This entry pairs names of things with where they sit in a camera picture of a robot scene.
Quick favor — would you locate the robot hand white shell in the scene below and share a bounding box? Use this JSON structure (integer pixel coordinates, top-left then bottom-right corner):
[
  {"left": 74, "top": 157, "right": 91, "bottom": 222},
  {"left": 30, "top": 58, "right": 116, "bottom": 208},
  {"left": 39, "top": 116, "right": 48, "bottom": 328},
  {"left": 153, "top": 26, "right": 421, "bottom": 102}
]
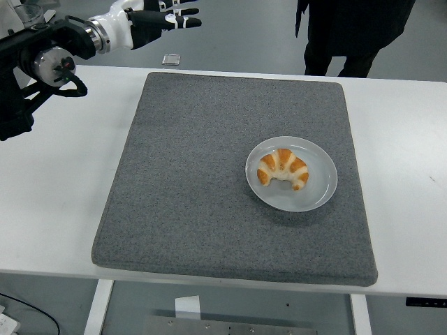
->
[{"left": 99, "top": 0, "right": 203, "bottom": 50}]

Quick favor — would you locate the croissant bread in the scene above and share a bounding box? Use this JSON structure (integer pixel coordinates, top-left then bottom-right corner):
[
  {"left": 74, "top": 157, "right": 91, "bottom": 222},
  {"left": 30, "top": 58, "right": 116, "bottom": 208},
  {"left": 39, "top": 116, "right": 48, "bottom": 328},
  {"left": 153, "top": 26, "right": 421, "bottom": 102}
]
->
[{"left": 256, "top": 148, "right": 310, "bottom": 191}]

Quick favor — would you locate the pale blue round plate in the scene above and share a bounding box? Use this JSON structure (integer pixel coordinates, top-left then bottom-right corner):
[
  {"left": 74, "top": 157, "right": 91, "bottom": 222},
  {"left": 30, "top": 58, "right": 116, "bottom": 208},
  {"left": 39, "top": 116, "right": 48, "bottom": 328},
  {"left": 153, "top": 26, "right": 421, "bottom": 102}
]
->
[{"left": 244, "top": 135, "right": 339, "bottom": 213}]

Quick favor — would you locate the grey metal plate with screws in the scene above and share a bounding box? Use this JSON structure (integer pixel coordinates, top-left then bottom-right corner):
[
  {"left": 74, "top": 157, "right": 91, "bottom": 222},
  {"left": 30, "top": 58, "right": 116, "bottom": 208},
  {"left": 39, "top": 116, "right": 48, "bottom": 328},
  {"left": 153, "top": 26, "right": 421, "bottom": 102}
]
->
[{"left": 141, "top": 315, "right": 318, "bottom": 335}]

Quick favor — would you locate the bin with clear bag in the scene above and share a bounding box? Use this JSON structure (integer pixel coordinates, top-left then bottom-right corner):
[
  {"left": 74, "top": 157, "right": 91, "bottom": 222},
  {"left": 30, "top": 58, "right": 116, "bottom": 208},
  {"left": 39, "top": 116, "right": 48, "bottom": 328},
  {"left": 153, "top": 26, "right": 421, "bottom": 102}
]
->
[{"left": 13, "top": 3, "right": 45, "bottom": 26}]

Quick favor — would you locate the white cloth cover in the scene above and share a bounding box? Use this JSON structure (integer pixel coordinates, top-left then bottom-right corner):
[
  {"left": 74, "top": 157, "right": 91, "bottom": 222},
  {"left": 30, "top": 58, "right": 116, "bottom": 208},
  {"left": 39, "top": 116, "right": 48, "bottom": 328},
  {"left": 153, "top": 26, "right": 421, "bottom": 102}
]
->
[{"left": 0, "top": 0, "right": 21, "bottom": 38}]

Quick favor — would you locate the grey felt mat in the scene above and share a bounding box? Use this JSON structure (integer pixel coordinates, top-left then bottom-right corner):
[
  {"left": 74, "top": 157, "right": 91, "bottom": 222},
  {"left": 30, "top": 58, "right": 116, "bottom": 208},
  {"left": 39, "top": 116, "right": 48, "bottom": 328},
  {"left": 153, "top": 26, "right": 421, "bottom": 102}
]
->
[{"left": 90, "top": 71, "right": 379, "bottom": 288}]

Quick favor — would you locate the person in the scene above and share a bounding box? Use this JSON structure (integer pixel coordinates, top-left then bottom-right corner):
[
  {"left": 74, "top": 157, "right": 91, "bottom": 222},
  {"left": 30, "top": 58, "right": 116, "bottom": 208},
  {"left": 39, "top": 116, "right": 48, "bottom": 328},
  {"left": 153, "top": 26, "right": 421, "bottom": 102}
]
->
[{"left": 295, "top": 0, "right": 416, "bottom": 78}]

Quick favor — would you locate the white table leg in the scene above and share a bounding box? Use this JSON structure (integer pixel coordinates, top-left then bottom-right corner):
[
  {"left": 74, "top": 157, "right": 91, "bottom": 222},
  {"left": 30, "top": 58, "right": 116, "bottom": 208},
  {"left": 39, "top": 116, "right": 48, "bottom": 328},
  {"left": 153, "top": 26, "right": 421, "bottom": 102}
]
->
[
  {"left": 83, "top": 278, "right": 115, "bottom": 335},
  {"left": 350, "top": 294, "right": 373, "bottom": 335}
]

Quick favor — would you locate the white power strip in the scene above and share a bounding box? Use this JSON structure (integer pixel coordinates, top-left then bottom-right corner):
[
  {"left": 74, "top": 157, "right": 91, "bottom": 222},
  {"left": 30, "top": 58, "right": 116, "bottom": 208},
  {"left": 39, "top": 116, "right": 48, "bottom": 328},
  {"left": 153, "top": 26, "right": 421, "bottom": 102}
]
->
[{"left": 0, "top": 305, "right": 20, "bottom": 335}]

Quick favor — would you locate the black table control panel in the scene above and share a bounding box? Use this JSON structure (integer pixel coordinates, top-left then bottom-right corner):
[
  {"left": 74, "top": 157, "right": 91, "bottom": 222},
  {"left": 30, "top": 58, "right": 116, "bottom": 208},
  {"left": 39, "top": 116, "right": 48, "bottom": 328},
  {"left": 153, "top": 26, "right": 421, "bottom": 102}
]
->
[{"left": 405, "top": 296, "right": 447, "bottom": 308}]

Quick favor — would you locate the black floor cable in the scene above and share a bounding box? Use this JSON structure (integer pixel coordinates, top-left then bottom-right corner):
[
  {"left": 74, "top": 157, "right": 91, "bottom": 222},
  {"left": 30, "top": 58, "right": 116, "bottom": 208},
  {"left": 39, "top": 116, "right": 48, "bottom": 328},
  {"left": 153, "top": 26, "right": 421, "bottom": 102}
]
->
[{"left": 0, "top": 292, "right": 61, "bottom": 335}]

